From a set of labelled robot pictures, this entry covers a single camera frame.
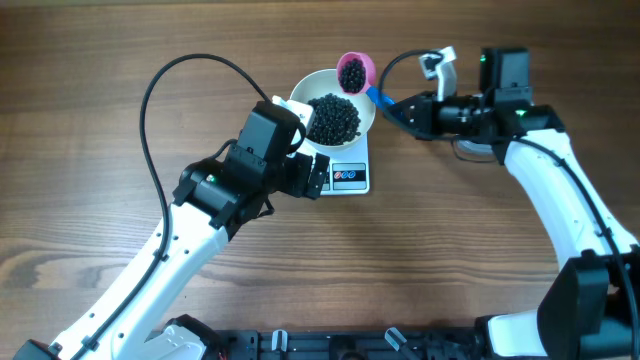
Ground white bowl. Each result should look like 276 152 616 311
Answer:
290 69 376 146

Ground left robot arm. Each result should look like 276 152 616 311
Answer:
15 97 329 359

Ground white kitchen scale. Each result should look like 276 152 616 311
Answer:
300 135 370 196

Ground right black cable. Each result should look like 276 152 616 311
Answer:
378 48 640 351

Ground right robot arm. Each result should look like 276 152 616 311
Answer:
378 48 639 359

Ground black cable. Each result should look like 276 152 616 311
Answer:
69 52 274 360
378 48 640 351

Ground clear plastic container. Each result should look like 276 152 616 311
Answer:
454 140 494 157

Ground left black cable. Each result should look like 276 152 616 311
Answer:
69 52 274 360

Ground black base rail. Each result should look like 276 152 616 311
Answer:
163 315 490 360

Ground pink scoop with blue handle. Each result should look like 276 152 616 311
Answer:
336 52 395 109

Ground black beans in bowl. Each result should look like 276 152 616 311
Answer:
307 93 361 146

